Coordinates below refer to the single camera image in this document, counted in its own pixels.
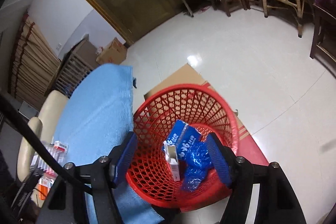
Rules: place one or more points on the blue plastic bag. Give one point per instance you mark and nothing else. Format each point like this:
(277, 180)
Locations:
(198, 163)

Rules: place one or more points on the blue white medicine box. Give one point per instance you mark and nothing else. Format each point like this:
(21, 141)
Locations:
(184, 137)

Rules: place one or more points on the red plastic mesh basket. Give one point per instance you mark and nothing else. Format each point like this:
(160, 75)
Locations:
(168, 125)

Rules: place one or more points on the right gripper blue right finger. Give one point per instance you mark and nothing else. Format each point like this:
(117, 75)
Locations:
(222, 158)

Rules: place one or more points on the blue tablecloth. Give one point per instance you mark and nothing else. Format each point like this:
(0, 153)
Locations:
(96, 118)

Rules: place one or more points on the cream leather sofa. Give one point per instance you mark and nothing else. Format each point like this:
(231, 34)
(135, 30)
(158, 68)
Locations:
(43, 126)

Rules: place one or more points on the dark wooden side table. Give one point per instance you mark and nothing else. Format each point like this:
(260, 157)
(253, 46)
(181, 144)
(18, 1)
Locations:
(323, 43)

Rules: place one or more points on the beige curtain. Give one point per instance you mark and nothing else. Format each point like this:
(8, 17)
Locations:
(32, 65)

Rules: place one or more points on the orange white tissue pack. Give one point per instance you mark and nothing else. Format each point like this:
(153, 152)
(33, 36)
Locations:
(44, 186)

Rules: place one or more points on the red white cardboard box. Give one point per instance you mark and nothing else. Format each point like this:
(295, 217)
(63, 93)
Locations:
(60, 146)

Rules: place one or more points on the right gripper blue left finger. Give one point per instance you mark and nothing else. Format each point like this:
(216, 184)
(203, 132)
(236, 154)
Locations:
(122, 157)

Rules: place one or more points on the wooden slatted crib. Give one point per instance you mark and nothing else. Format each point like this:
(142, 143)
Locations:
(75, 66)

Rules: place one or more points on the torn blue toothpaste box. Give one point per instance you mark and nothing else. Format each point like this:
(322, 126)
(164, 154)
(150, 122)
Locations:
(171, 157)

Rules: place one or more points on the brown cardboard box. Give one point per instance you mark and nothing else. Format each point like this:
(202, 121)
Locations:
(115, 52)

